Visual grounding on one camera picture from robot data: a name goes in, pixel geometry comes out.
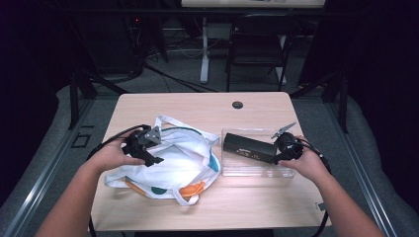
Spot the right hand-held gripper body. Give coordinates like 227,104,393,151
271,121,304,161

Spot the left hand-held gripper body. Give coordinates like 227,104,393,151
122,125,162,159

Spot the clear plastic tray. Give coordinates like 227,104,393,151
220,127,295,179

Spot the white patterned tote bag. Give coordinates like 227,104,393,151
104,114,222,206

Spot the black rectangular box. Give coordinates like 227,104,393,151
222,132,280,165

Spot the person's right hand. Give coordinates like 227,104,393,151
280,136,325,182

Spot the person's left hand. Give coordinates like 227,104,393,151
86,131,145,174

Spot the black metal stand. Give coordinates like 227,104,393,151
67,70,129,130
290,70,350,134

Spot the white desk leg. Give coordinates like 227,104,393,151
200,16,210,84

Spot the black folding chair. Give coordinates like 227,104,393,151
226,14,299,93

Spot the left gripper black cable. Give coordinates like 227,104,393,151
86,123,151,162

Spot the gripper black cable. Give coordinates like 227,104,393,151
295,137,332,174
86,123,151,162

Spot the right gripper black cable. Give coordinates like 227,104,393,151
295,137,332,174

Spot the black floor cable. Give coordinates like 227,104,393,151
143,63,218,93

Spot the black cable under clip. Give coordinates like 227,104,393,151
311,209,332,237

